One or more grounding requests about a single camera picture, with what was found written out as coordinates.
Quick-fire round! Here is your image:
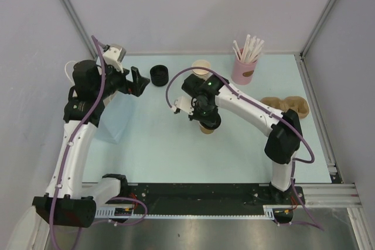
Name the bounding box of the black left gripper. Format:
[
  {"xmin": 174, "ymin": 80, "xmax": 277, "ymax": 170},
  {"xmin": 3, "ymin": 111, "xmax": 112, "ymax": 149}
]
[{"xmin": 94, "ymin": 61, "xmax": 149, "ymax": 100}]

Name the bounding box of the single brown paper cup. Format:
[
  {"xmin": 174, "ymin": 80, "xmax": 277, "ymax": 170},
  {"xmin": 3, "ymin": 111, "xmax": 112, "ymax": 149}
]
[{"xmin": 199, "ymin": 124, "xmax": 215, "ymax": 135}]

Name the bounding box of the light blue paper bag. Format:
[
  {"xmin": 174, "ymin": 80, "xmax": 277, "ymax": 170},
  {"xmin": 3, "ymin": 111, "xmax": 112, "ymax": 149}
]
[{"xmin": 64, "ymin": 60, "xmax": 135, "ymax": 145}]

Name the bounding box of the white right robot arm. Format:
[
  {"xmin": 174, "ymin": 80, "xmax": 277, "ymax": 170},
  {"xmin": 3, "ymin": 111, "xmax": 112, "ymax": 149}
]
[{"xmin": 174, "ymin": 74, "xmax": 302, "ymax": 204}]

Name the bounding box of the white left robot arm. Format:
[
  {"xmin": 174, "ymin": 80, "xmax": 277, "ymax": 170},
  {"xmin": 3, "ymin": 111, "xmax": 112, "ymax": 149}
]
[{"xmin": 32, "ymin": 60, "xmax": 150, "ymax": 228}]

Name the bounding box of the stack of brown paper cups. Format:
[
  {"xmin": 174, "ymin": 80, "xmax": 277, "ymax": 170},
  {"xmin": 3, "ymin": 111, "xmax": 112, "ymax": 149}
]
[{"xmin": 192, "ymin": 60, "xmax": 211, "ymax": 80}]

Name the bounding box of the stack of black lids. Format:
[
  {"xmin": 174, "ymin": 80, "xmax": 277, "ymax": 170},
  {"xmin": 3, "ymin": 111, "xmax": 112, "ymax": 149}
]
[{"xmin": 150, "ymin": 65, "xmax": 169, "ymax": 87}]

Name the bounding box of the pink straw holder cup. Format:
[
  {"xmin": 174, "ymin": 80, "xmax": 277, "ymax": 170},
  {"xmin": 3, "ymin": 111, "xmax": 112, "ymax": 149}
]
[{"xmin": 231, "ymin": 55, "xmax": 257, "ymax": 85}]

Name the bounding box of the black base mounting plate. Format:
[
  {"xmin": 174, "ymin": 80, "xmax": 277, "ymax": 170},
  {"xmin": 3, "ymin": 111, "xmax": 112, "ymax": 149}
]
[{"xmin": 127, "ymin": 183, "xmax": 305, "ymax": 216}]

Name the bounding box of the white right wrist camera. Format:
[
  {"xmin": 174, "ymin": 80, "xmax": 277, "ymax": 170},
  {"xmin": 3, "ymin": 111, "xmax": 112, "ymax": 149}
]
[{"xmin": 172, "ymin": 96, "xmax": 194, "ymax": 115}]

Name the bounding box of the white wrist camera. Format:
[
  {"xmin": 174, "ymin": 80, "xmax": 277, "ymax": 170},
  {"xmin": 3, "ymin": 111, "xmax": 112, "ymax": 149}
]
[
  {"xmin": 172, "ymin": 96, "xmax": 194, "ymax": 115},
  {"xmin": 103, "ymin": 44, "xmax": 127, "ymax": 73}
]

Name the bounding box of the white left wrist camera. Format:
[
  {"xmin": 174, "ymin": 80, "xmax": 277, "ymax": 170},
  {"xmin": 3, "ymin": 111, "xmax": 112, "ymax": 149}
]
[{"xmin": 103, "ymin": 44, "xmax": 127, "ymax": 73}]

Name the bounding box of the aluminium frame rail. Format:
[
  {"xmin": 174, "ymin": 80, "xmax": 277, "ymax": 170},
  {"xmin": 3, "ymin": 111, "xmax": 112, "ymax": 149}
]
[{"xmin": 299, "ymin": 184, "xmax": 362, "ymax": 208}]

